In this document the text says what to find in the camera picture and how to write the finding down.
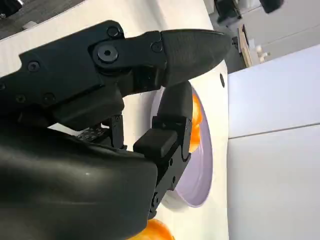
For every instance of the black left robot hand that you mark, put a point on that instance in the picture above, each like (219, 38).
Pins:
(272, 5)

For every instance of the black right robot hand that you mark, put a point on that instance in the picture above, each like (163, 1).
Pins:
(62, 175)

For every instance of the small white background fixture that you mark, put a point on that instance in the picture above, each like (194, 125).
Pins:
(261, 53)

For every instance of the wooden background board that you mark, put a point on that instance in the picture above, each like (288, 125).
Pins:
(245, 47)

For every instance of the white partition panel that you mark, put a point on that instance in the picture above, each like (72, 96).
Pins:
(275, 95)
(275, 187)

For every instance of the lilac plate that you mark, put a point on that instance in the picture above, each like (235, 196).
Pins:
(205, 175)

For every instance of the white floor object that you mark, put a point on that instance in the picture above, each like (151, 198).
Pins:
(30, 24)

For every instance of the black background machine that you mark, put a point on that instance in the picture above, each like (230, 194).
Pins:
(10, 7)

